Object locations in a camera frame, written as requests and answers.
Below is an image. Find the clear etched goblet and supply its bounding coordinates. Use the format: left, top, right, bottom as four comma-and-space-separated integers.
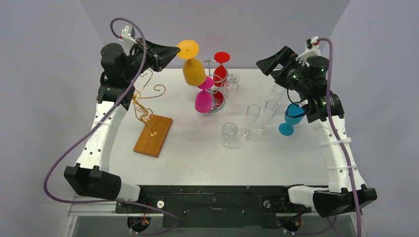
222, 122, 238, 146

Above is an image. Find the clear glass back gold rack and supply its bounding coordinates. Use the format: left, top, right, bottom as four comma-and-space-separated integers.
269, 84, 287, 104

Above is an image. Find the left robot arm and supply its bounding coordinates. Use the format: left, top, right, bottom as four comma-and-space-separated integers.
64, 40, 180, 212

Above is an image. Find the yellow wine glass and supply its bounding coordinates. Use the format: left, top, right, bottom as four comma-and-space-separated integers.
177, 39, 206, 86

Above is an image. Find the clear champagne flute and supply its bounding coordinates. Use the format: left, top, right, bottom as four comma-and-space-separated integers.
240, 104, 260, 140

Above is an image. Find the pink wine glass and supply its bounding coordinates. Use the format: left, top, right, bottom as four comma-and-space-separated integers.
195, 76, 213, 113

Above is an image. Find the red wine glass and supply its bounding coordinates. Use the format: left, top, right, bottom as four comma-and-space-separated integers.
213, 51, 230, 107

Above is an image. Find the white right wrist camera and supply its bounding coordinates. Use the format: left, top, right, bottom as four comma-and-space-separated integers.
296, 36, 321, 65

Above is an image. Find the blue wine glass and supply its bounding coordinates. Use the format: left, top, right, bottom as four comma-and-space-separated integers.
278, 102, 305, 136

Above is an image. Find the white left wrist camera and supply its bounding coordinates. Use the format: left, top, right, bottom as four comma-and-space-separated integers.
118, 25, 136, 47

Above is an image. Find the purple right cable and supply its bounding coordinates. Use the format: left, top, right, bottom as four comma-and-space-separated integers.
316, 37, 362, 237

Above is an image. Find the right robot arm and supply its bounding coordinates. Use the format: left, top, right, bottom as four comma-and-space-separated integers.
256, 46, 377, 217

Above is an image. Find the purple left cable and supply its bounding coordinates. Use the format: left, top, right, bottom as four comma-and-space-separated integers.
42, 17, 181, 236

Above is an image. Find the purple cable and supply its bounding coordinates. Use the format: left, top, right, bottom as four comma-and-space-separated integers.
316, 37, 362, 237
42, 17, 181, 236

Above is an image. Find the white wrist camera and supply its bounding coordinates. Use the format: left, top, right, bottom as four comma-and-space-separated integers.
296, 36, 321, 65
118, 25, 136, 47

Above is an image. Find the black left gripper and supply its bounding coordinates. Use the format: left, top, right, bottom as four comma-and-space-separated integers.
123, 38, 180, 81

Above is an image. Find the clear glass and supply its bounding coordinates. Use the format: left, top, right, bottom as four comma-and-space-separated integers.
255, 100, 279, 135
226, 74, 240, 91

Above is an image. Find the gold rack with wooden base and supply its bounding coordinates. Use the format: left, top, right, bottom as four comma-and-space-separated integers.
131, 69, 173, 158

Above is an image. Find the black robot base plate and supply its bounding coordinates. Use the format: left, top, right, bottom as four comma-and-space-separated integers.
115, 185, 315, 228

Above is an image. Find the silver wire glass rack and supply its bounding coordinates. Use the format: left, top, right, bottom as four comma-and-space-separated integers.
201, 59, 228, 113

